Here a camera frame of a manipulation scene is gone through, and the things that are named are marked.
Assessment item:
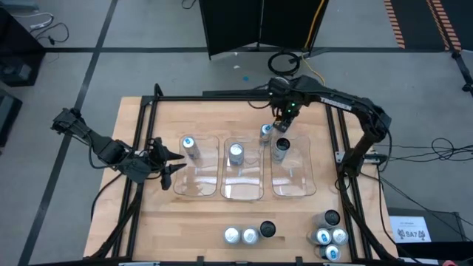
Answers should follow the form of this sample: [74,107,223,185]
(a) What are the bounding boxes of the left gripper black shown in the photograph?
[123,137,188,191]

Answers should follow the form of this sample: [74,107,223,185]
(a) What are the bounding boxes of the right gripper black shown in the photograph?
[268,75,306,133]

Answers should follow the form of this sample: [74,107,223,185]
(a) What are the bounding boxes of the slim blue Red Bull can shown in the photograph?
[258,123,275,146]
[307,227,333,247]
[316,243,343,262]
[181,135,201,160]
[330,226,350,246]

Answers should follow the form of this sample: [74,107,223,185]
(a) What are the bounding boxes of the tall white black-lidded can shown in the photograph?
[313,209,341,229]
[271,137,292,164]
[258,220,277,239]

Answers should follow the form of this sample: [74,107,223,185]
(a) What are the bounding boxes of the clear plastic bin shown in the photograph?
[220,137,265,202]
[172,134,222,197]
[270,134,318,198]

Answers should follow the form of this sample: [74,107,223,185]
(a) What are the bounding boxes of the blue white Spindrift can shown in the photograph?
[228,142,245,166]
[222,225,242,246]
[240,227,260,246]

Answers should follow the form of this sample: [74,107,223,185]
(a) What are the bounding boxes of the black flat bar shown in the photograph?
[202,89,273,98]

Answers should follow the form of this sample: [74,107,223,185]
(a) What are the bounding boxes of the black folding divider panel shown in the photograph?
[198,0,330,61]

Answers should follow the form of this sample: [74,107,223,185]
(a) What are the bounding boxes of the black case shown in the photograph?
[0,88,23,149]

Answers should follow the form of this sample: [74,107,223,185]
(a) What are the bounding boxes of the black mat orange stripes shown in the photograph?
[382,0,473,52]

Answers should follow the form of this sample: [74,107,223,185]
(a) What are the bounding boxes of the white SA7 label sheet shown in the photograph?
[389,216,432,244]

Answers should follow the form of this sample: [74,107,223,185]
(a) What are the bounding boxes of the black stand leg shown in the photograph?
[449,50,473,92]

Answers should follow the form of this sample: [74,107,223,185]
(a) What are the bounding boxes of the black cabinet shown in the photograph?
[0,6,46,88]

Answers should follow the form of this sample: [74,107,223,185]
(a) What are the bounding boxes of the black box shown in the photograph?
[386,207,473,266]

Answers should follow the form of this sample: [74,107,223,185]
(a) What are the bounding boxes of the blue flat object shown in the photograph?
[0,0,39,11]

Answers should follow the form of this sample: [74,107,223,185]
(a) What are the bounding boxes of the coiled black cable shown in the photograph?
[267,50,301,78]

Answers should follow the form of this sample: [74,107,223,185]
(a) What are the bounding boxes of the black metal table frame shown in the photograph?
[83,83,402,266]

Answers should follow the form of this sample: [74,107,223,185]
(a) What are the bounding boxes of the yellow cable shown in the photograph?
[301,0,327,85]

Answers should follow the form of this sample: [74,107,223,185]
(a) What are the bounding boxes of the black cable with plug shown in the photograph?
[28,21,70,47]

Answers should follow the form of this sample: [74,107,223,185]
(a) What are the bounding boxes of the black cable bundle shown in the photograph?
[376,136,473,174]

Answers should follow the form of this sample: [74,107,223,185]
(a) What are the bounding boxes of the white cable with plug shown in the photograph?
[10,12,55,31]

